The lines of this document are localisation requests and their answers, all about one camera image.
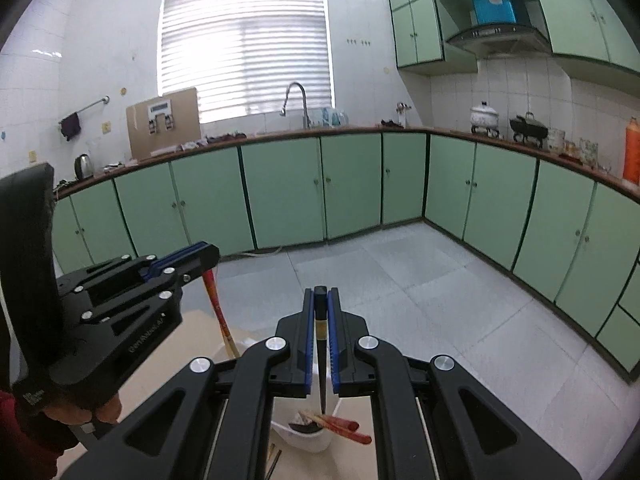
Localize pink floral orange chopstick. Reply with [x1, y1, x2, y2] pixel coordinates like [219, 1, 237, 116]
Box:
[202, 269, 240, 359]

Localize red patterned chopstick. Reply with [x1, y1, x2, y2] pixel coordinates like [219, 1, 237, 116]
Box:
[299, 410, 373, 445]

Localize red-orange patterned chopstick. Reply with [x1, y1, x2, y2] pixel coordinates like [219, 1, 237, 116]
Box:
[306, 412, 360, 432]

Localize black chopstick gold band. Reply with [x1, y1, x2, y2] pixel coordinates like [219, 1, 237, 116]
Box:
[314, 286, 328, 415]
[265, 448, 282, 480]

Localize green lower kitchen cabinets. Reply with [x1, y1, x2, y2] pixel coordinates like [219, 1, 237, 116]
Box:
[53, 129, 639, 379]

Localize person's left hand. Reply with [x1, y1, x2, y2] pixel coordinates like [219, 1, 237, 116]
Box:
[42, 393, 122, 426]

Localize white double utensil holder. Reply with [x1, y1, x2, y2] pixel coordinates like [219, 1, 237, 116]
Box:
[213, 338, 342, 454]

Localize cardboard box on counter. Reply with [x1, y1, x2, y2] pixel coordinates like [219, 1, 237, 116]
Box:
[126, 88, 201, 160]

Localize steel electric kettle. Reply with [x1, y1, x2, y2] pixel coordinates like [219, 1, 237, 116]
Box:
[74, 153, 94, 181]

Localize chrome sink faucet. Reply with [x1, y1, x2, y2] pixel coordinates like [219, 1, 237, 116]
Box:
[278, 80, 313, 130]

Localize white window blinds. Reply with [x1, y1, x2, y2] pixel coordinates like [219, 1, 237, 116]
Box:
[156, 0, 334, 124]

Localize white lidded pot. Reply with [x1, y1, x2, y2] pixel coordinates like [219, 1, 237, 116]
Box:
[470, 101, 500, 139]

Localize glass jars on counter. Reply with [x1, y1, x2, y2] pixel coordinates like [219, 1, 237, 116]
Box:
[547, 128, 599, 168]

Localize black wok on stove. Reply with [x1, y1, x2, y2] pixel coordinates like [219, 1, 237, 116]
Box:
[510, 112, 549, 148]

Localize orange thermos jug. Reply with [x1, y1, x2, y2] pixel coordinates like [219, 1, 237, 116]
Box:
[623, 117, 640, 185]

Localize range hood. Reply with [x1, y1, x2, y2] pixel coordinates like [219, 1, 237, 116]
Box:
[446, 23, 552, 58]

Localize blue box above hood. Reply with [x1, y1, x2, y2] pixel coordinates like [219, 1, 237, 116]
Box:
[472, 0, 516, 25]

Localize wall towel rail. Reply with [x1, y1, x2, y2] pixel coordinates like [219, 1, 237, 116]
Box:
[58, 96, 111, 126]

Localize dark towel on rail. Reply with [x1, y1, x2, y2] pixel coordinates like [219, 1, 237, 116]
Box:
[58, 112, 81, 142]

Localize green upper wall cabinets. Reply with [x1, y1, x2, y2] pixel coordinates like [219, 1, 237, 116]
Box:
[388, 0, 639, 96]

